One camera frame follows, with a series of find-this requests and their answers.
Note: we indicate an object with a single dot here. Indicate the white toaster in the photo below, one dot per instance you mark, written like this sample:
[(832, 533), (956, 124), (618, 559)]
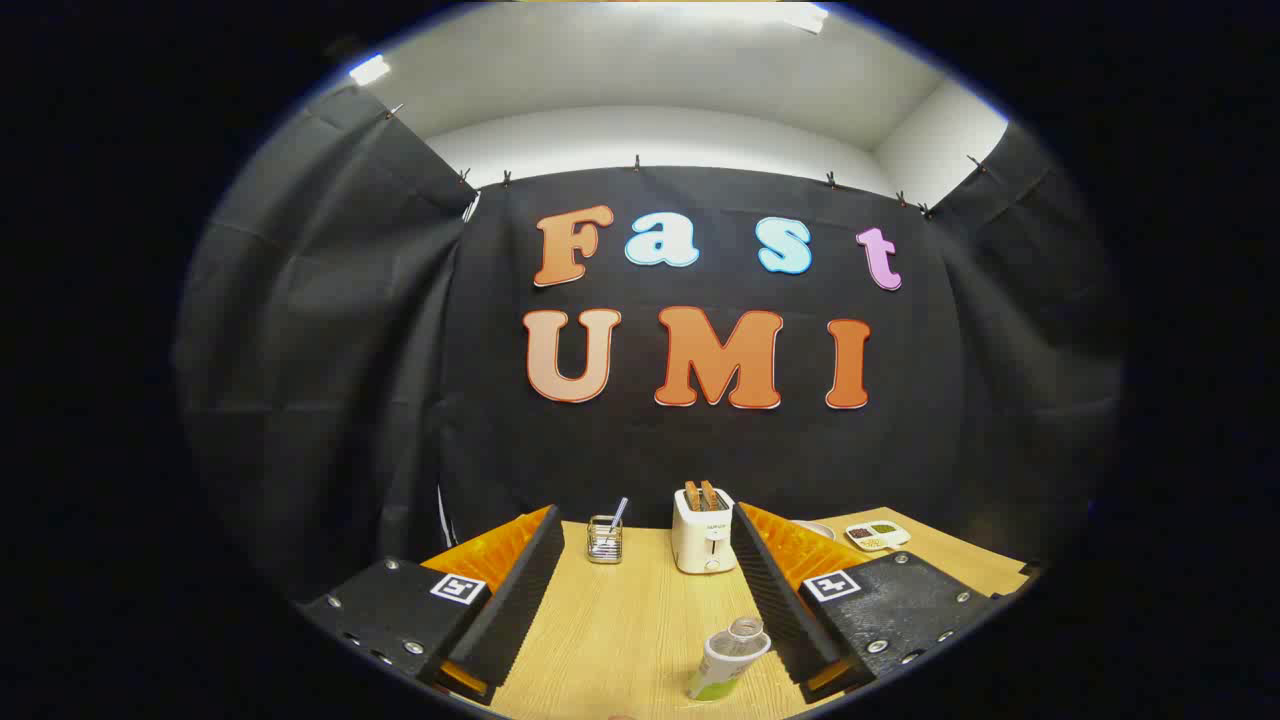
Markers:
[(703, 545)]

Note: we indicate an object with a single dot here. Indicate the black backdrop cloth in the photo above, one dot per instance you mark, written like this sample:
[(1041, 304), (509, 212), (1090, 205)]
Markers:
[(400, 350)]

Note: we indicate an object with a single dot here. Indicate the brown toast slice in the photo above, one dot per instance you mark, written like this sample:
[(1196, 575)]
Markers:
[(710, 494), (691, 496)]

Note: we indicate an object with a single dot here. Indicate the wooden table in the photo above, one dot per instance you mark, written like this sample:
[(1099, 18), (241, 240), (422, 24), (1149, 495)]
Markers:
[(620, 620)]

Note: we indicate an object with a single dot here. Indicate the ceiling light panel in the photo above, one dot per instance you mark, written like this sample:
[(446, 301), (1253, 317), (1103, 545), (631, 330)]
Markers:
[(370, 70), (805, 17)]

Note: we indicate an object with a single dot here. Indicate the round white plate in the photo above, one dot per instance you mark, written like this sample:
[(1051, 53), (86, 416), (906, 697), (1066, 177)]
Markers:
[(815, 528)]

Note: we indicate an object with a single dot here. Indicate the white green label juice bottle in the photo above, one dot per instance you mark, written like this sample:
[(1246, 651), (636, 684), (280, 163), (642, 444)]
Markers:
[(725, 665)]

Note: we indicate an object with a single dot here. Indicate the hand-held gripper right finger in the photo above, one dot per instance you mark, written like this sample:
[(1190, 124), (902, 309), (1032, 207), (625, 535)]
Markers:
[(780, 610)]

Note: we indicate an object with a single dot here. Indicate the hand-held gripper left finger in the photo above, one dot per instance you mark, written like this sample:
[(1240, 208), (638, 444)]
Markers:
[(515, 600)]

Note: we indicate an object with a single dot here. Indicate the white divided dish with beans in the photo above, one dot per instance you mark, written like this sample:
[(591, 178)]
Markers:
[(877, 536)]

